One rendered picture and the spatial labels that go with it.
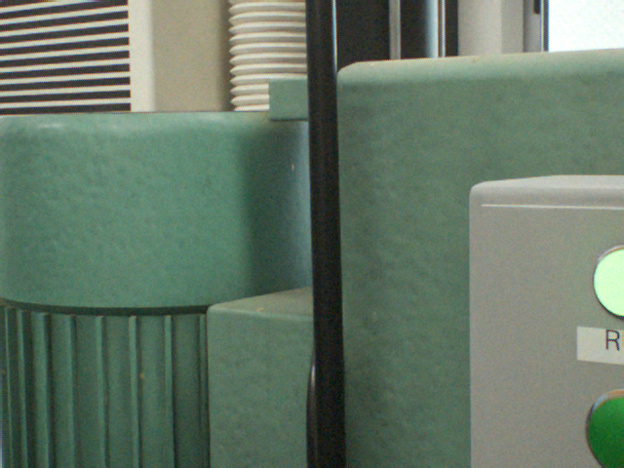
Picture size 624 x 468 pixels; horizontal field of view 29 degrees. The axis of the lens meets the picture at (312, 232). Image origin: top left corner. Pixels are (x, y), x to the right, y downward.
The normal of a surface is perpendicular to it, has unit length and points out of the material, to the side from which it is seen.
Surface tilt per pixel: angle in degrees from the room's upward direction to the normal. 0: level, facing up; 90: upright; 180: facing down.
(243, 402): 90
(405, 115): 90
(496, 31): 90
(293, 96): 90
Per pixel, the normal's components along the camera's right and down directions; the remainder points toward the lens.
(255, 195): 0.58, 0.06
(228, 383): -0.58, 0.07
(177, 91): 0.77, 0.04
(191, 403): 0.22, 0.07
